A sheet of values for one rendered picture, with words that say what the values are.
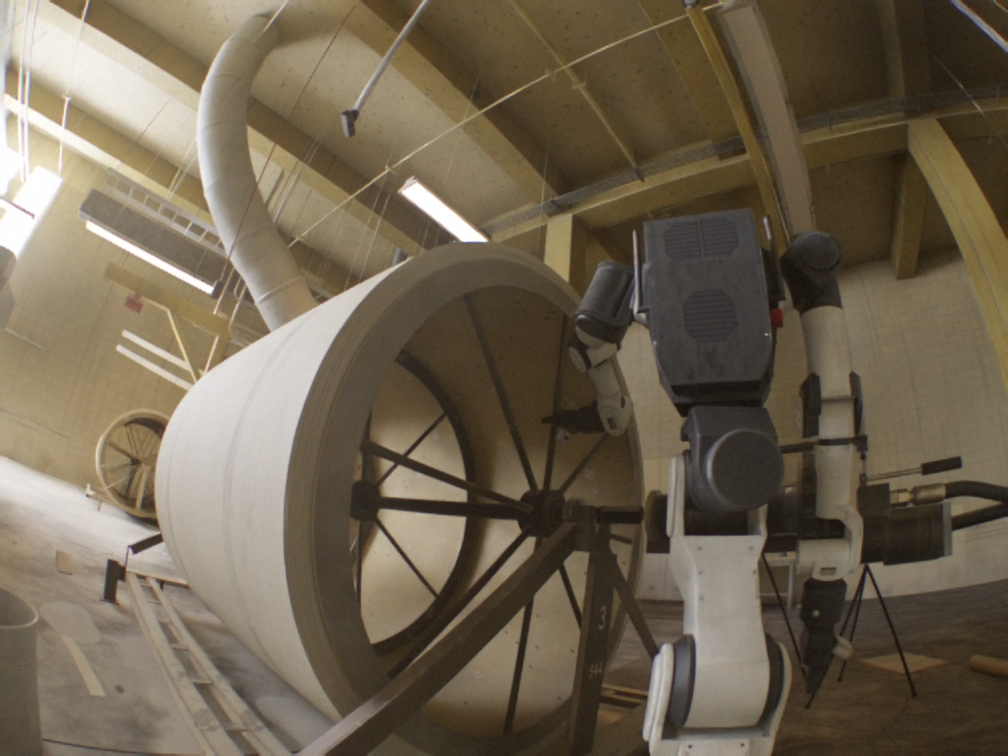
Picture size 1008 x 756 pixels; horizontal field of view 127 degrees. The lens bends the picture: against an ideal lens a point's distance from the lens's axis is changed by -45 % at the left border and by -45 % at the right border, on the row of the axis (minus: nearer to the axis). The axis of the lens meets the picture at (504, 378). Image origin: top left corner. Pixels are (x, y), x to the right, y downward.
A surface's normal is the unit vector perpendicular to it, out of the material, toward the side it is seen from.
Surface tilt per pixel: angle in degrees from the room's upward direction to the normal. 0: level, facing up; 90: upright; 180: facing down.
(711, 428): 51
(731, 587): 58
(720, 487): 96
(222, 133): 103
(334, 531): 90
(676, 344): 111
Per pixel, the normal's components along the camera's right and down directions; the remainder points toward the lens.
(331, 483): 0.78, -0.14
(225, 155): 0.51, -0.01
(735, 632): -0.09, -0.93
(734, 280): -0.49, -0.03
